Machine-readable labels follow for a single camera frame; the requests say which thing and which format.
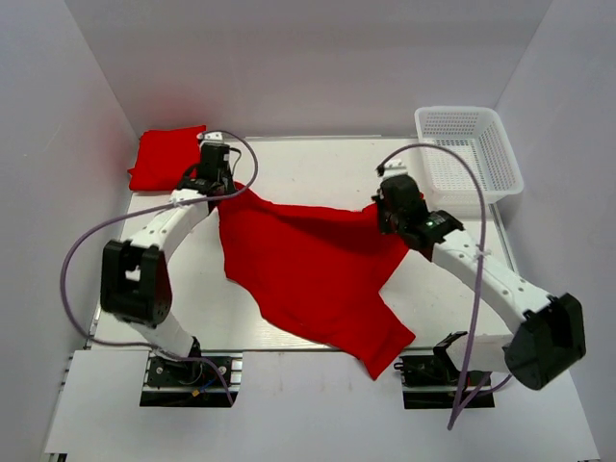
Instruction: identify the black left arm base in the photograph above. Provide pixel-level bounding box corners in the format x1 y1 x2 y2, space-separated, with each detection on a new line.
140 353 243 409

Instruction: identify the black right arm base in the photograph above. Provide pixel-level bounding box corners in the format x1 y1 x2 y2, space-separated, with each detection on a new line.
394 354 459 410

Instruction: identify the folded red t shirt stack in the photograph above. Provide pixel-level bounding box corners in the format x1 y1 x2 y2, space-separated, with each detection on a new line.
128 125 206 193

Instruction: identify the white plastic basket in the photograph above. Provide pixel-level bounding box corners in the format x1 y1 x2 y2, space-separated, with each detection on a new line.
414 106 524 215

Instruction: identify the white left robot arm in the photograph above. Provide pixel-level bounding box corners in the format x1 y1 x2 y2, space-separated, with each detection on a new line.
100 136 236 384

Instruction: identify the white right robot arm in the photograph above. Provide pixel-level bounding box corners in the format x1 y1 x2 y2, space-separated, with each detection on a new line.
373 173 586 390

